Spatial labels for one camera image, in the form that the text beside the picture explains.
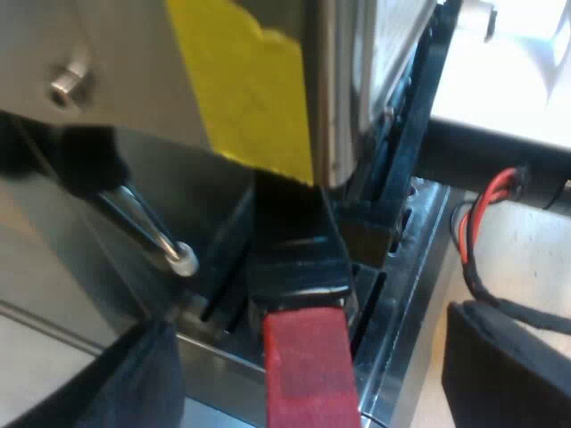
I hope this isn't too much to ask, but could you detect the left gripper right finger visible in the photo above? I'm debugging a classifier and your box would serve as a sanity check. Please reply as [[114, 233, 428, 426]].
[[440, 300, 571, 428]]

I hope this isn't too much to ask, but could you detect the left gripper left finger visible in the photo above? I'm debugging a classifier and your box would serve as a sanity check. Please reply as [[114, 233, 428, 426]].
[[8, 317, 186, 428]]

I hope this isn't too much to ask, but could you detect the steel espresso machine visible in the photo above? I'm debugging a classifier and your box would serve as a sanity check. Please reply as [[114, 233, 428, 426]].
[[0, 0, 461, 428]]

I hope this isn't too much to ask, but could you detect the black cable with red wires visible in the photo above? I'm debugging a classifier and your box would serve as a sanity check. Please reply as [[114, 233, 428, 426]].
[[449, 165, 571, 333]]

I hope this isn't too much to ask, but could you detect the filter holder with red-ended handle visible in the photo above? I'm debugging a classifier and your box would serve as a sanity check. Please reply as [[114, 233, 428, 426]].
[[247, 171, 363, 428]]

